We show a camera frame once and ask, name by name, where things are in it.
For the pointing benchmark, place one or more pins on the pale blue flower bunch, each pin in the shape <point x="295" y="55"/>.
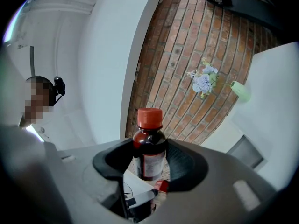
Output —
<point x="203" y="83"/>

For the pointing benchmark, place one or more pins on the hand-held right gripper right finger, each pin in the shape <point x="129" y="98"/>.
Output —
<point x="210" y="195"/>

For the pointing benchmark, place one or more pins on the light green vase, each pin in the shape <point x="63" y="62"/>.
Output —
<point x="240" y="91"/>

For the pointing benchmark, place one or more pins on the person's head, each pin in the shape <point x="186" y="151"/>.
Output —
<point x="37" y="106"/>

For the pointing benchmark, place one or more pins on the black head camera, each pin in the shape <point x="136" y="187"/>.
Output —
<point x="59" y="85"/>

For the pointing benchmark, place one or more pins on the small red object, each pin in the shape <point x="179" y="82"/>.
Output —
<point x="149" y="143"/>

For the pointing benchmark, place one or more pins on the black office chair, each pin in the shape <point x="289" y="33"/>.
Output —
<point x="245" y="6"/>

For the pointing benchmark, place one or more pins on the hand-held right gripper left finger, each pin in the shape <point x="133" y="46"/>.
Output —
<point x="46" y="183"/>

